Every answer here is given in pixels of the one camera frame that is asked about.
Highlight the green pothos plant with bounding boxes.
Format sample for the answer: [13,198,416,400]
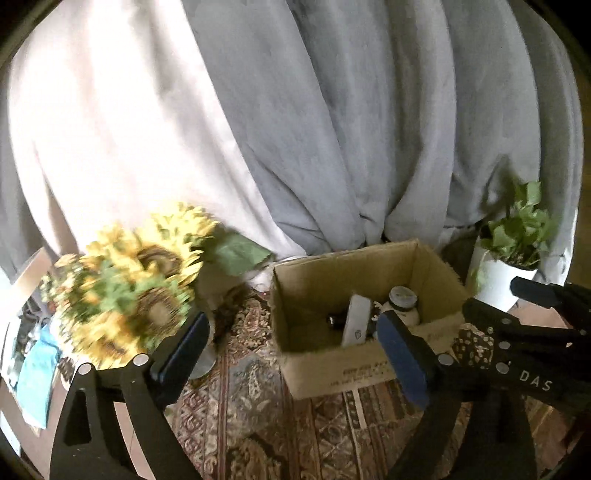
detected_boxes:
[466,181,561,296]

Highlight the white ribbed plant pot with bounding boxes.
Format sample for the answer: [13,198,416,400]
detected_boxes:
[468,239,539,313]

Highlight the cardboard box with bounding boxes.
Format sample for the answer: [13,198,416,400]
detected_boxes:
[269,237,474,400]

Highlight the teal cloth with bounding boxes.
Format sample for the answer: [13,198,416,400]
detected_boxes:
[16,323,64,430]

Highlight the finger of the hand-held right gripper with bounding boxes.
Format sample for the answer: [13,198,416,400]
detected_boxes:
[455,298,591,370]
[510,276,591,319]

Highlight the grey curtain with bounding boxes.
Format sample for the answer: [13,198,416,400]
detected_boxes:
[0,0,586,261]

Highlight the artificial sunflower bouquet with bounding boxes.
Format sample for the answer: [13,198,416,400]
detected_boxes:
[39,203,274,371]

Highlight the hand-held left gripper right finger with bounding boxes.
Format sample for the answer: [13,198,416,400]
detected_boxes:
[376,310,539,480]

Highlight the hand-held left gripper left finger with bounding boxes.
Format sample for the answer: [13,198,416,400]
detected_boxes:
[50,311,211,480]

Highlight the patterned table runner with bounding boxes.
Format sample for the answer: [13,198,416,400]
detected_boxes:
[171,295,571,480]

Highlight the white power bank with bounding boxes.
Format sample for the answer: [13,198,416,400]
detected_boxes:
[340,294,374,348]

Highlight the white slanted board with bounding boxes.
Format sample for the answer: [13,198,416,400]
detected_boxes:
[7,247,54,305]

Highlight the white curtain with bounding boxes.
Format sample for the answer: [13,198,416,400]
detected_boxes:
[7,0,308,266]

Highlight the small cream jar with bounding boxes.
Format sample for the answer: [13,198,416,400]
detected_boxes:
[387,286,421,326]

